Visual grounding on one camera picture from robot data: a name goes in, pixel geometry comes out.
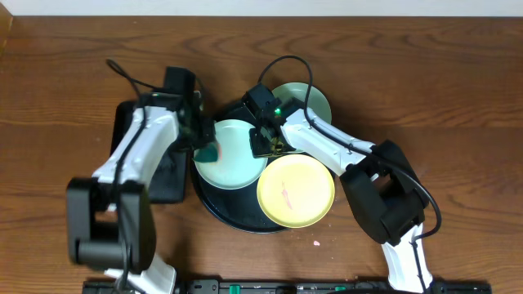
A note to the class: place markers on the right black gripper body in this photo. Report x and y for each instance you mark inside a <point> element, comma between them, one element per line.
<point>259,149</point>

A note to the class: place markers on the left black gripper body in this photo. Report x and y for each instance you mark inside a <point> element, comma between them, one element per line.
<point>203,136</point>

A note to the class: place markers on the green yellow sponge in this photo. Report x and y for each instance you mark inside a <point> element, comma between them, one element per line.
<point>210,153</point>

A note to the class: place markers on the light blue plate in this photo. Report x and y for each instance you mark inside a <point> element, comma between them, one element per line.
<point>236,167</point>

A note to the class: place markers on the yellow plate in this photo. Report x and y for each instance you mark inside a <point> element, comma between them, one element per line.
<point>295,191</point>

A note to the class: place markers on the pale green plate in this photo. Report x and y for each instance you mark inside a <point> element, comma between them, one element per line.
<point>317,100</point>

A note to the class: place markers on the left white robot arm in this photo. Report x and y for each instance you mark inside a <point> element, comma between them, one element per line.
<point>109,220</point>

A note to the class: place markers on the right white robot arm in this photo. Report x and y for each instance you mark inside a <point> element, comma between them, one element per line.
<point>384,194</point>

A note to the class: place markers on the black rectangular tray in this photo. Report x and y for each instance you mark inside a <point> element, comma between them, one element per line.
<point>168,183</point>

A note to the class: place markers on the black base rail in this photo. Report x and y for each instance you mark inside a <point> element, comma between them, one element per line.
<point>210,286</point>

